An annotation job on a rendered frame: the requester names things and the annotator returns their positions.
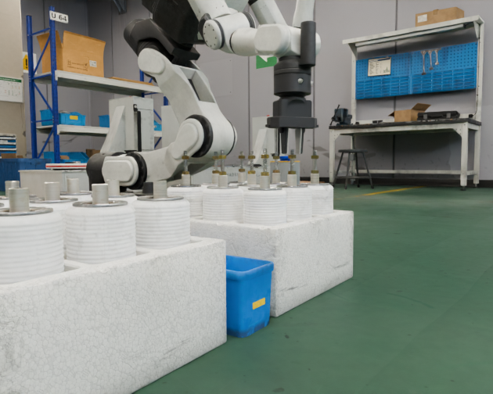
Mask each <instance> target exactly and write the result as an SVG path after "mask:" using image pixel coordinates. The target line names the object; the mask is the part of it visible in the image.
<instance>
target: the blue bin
mask: <svg viewBox="0 0 493 394"><path fill-rule="evenodd" d="M273 270H274V263H273V262H272V261H268V260H258V259H252V258H246V257H241V256H230V255H226V334H227V335H232V336H235V337H238V338H245V337H247V336H249V335H251V334H253V333H254V332H256V331H258V330H260V329H262V328H264V327H265V326H267V325H269V318H270V302H271V284H272V271H273Z"/></svg>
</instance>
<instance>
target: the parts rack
mask: <svg viewBox="0 0 493 394"><path fill-rule="evenodd" d="M49 11H53V12H55V6H49ZM26 20H27V57H28V76H29V94H30V113H31V150H32V159H39V158H40V156H41V154H42V153H43V151H44V149H45V147H46V145H47V143H48V141H49V139H50V137H51V135H52V134H53V140H54V161H55V163H60V153H59V135H60V134H66V135H83V136H99V137H106V136H107V134H108V131H109V129H110V128H109V127H86V126H74V125H62V124H59V111H58V89H57V86H63V87H68V88H79V89H85V90H91V91H102V92H108V93H114V94H119V95H130V96H136V97H141V98H145V95H152V94H158V93H163V92H162V91H161V90H160V88H159V87H156V86H151V85H146V84H137V83H132V82H127V81H119V80H114V79H109V78H104V77H95V76H90V75H85V74H80V73H71V72H66V71H62V70H57V68H56V26H55V20H51V19H50V12H49V28H46V29H44V30H40V31H38V32H35V33H32V16H30V15H26ZM46 30H49V38H48V40H47V42H46V44H45V47H44V49H43V51H42V53H41V56H40V58H39V60H38V63H37V66H36V67H35V69H34V55H33V36H32V35H35V34H39V33H41V32H44V31H46ZM49 40H50V57H51V72H48V73H42V74H38V75H35V73H36V70H37V68H38V65H39V63H40V62H41V58H42V56H43V55H44V52H45V50H46V47H47V45H48V43H49ZM139 72H140V81H143V82H144V73H143V72H142V71H141V70H140V69H139ZM35 83H40V84H50V85H52V108H51V107H50V105H49V104H48V103H47V101H46V100H45V97H44V96H43V94H42V93H41V92H40V90H39V89H38V87H37V85H36V84H35ZM34 87H35V88H36V89H37V91H38V93H39V94H40V96H41V97H42V98H43V100H44V102H45V104H46V105H47V106H48V108H49V109H50V111H51V112H52V119H49V120H37V121H36V112H35V93H34ZM149 91H153V93H148V94H145V92H149ZM52 120H53V125H50V126H42V127H36V123H38V122H45V121H52ZM37 134H49V136H48V138H47V140H46V142H45V144H44V146H43V148H42V150H41V152H40V154H39V155H38V150H37ZM154 137H160V138H159V140H158V141H157V143H156V144H155V145H154V148H156V146H157V144H158V143H159V141H160V140H161V138H162V131H154Z"/></svg>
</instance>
